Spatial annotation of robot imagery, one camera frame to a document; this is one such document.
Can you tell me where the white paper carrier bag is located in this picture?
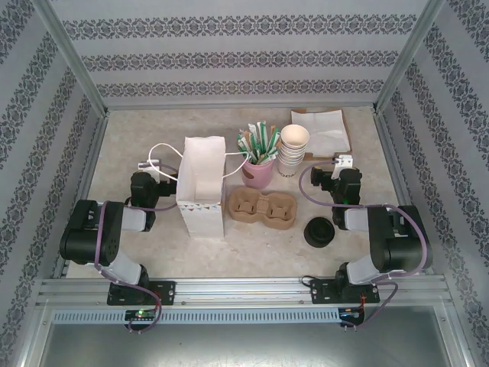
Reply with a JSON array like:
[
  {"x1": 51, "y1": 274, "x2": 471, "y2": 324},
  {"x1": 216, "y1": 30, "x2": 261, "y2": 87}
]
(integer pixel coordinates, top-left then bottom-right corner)
[{"x1": 147, "y1": 135, "x2": 250, "y2": 239}]

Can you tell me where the black plastic cup lid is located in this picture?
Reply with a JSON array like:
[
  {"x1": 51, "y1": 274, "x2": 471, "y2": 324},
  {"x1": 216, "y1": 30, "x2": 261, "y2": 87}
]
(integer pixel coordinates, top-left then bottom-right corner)
[
  {"x1": 305, "y1": 216, "x2": 336, "y2": 241},
  {"x1": 303, "y1": 223, "x2": 337, "y2": 246},
  {"x1": 303, "y1": 229, "x2": 337, "y2": 250}
]

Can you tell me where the white paper napkin stack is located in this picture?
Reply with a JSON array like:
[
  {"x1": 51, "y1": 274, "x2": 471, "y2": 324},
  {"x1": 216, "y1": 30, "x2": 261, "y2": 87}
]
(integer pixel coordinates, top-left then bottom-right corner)
[{"x1": 290, "y1": 109, "x2": 351, "y2": 158}]

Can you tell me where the brown cardboard napkin tray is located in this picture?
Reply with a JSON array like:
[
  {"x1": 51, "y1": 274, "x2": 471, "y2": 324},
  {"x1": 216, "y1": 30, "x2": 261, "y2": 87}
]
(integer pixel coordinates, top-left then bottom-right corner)
[{"x1": 290, "y1": 108, "x2": 353, "y2": 161}]

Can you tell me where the pink holder cup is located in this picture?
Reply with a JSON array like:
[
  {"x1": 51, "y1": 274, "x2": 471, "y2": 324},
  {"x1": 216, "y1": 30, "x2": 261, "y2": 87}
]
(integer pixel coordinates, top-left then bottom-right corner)
[{"x1": 241, "y1": 155, "x2": 274, "y2": 190}]

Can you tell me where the grey sheet metal panel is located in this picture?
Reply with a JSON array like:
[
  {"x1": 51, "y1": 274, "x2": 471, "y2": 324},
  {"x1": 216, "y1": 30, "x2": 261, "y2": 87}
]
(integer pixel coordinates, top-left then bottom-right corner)
[{"x1": 22, "y1": 305, "x2": 471, "y2": 367}]

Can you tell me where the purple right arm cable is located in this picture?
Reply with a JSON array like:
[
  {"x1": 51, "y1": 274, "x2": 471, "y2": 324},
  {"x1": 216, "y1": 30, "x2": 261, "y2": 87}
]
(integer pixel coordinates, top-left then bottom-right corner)
[{"x1": 300, "y1": 161, "x2": 429, "y2": 333}]

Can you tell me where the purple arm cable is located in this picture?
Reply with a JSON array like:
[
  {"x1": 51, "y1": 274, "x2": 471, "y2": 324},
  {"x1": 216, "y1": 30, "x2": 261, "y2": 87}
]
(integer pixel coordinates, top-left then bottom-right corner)
[
  {"x1": 93, "y1": 162, "x2": 180, "y2": 334},
  {"x1": 300, "y1": 161, "x2": 429, "y2": 333}
]

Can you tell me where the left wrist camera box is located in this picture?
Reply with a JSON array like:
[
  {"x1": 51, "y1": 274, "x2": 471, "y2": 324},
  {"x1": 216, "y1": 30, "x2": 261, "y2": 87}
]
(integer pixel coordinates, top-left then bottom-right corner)
[{"x1": 137, "y1": 159, "x2": 164, "y2": 183}]

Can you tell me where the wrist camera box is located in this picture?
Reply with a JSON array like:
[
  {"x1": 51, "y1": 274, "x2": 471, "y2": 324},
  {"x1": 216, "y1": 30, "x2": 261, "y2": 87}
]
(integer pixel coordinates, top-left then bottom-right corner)
[
  {"x1": 137, "y1": 159, "x2": 164, "y2": 183},
  {"x1": 331, "y1": 154, "x2": 355, "y2": 180}
]

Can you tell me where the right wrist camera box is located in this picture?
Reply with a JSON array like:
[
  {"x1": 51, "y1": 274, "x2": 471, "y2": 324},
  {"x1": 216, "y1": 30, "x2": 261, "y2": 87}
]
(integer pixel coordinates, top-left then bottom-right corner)
[{"x1": 331, "y1": 154, "x2": 355, "y2": 180}]

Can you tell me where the aluminium frame side rail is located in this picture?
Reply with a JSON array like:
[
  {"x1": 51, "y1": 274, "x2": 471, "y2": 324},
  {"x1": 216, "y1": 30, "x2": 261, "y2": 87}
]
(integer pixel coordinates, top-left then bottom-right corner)
[
  {"x1": 52, "y1": 112, "x2": 112, "y2": 279},
  {"x1": 373, "y1": 109, "x2": 449, "y2": 277}
]

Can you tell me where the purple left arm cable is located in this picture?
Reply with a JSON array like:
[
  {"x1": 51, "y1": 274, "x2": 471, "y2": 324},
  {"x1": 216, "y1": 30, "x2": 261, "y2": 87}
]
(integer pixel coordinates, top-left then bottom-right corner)
[{"x1": 93, "y1": 162, "x2": 180, "y2": 334}]

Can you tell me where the aluminium frame crossbar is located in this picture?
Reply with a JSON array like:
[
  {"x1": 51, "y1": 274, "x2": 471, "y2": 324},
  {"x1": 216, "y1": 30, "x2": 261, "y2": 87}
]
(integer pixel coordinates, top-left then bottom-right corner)
[{"x1": 105, "y1": 101, "x2": 378, "y2": 113}]

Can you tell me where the grey slotted cable duct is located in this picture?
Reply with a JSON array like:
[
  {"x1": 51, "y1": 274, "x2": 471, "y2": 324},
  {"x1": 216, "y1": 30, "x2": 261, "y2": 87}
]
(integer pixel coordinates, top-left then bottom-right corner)
[{"x1": 51, "y1": 307, "x2": 342, "y2": 325}]

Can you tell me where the aluminium frame post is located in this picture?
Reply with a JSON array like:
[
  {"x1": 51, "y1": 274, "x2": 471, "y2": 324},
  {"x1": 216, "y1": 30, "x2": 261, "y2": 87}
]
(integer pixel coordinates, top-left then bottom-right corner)
[
  {"x1": 32, "y1": 0, "x2": 112, "y2": 119},
  {"x1": 372, "y1": 0, "x2": 447, "y2": 112}
]

